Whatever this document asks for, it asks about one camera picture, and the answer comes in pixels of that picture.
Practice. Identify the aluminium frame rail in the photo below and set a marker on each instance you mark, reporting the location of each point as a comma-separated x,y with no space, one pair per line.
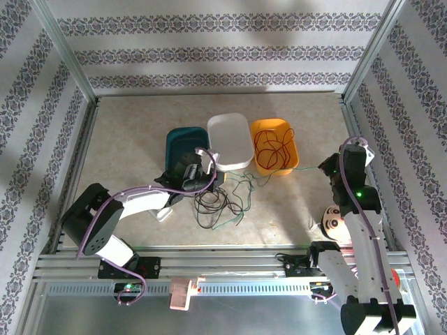
349,118
75,167
227,263

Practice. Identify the orange plastic bin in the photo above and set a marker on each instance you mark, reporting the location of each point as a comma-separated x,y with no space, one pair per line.
276,124

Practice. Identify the white plastic bracket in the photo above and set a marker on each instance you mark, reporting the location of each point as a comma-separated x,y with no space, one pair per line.
161,213

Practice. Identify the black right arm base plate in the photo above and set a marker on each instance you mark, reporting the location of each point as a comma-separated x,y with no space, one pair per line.
295,265

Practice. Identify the aluminium frame post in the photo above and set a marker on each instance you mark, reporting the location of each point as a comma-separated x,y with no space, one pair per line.
66,52
370,52

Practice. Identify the grey metal panel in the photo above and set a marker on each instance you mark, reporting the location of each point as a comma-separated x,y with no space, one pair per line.
244,315

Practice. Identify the small circuit board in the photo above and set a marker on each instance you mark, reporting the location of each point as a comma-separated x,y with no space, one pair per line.
319,285
129,287

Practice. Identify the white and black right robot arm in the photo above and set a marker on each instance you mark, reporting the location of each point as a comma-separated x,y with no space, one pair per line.
366,251

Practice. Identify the red emergency stop button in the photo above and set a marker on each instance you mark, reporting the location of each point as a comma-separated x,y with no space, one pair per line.
398,279

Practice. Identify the round black white disc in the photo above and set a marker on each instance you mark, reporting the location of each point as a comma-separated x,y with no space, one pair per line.
331,223

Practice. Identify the teal plastic bin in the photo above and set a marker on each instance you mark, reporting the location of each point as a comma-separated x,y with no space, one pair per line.
178,141

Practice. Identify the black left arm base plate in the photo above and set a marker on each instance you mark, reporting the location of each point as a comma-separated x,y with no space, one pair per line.
153,267

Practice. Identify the white plastic bin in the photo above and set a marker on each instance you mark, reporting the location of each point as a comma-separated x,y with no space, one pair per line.
228,137

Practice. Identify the pink printed block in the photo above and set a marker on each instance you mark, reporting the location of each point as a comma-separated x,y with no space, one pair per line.
179,291

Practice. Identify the small white scrap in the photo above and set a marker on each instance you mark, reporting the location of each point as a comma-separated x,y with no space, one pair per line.
313,223

